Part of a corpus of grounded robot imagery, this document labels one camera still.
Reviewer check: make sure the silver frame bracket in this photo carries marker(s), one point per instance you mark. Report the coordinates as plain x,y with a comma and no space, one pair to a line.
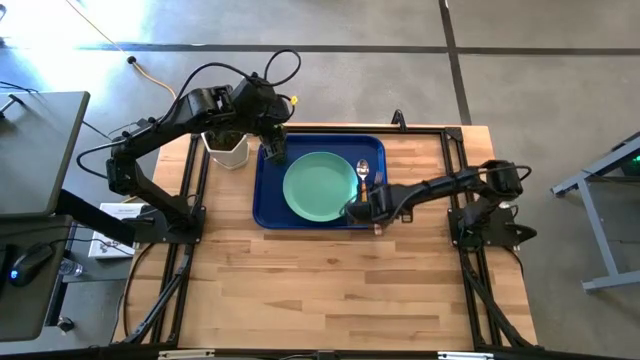
465,356
186,354

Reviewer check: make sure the blue plastic tray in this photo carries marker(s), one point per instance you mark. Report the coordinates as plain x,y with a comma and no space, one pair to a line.
270,210

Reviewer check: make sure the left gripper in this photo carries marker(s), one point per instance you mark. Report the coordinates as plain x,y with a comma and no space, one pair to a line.
272,134

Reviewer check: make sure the dark desk surface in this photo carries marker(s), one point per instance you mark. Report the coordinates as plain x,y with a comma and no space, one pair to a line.
20,310

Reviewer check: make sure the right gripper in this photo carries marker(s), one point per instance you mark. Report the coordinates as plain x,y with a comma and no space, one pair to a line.
384,202

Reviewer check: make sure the teal plate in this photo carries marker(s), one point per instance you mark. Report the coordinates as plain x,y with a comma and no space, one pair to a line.
320,186

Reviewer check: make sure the clear water bottle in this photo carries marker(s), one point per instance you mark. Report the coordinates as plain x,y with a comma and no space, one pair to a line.
71,268

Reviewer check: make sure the grey desk top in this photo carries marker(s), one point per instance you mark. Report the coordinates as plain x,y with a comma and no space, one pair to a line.
40,150

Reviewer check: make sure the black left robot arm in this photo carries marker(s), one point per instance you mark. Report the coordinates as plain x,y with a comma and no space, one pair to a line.
150,135

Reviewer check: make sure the green succulent plant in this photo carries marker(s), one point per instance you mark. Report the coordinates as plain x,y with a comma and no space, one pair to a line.
225,140

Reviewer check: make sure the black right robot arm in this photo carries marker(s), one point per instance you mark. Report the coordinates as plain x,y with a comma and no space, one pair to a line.
450,182

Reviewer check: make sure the black table clamp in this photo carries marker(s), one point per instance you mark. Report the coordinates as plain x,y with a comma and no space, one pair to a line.
398,117

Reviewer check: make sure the white printed booklet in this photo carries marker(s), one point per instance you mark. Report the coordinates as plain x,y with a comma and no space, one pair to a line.
107,245

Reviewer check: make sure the black computer mouse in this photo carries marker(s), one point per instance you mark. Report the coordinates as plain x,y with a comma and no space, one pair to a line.
30,262

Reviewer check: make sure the black aluminium table frame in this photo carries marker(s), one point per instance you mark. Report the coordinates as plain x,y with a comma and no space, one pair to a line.
425,130

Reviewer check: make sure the desk caster wheel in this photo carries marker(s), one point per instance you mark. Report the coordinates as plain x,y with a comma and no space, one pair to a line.
65,324

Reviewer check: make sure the white hexagonal planter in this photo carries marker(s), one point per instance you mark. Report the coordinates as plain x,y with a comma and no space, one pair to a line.
227,159

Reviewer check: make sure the grey metal table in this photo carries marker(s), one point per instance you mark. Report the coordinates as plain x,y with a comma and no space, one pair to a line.
595,240

